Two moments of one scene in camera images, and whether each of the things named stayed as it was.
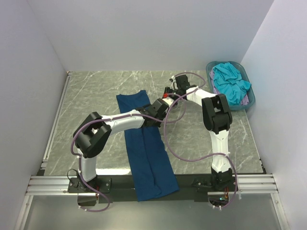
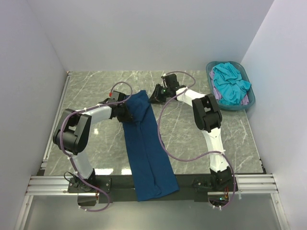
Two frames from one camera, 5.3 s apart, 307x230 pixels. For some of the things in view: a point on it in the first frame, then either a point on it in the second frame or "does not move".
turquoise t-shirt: (229, 82) does not move
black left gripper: (158, 124) to (128, 117)
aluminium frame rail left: (43, 168) does not move
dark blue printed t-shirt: (152, 171) does not move
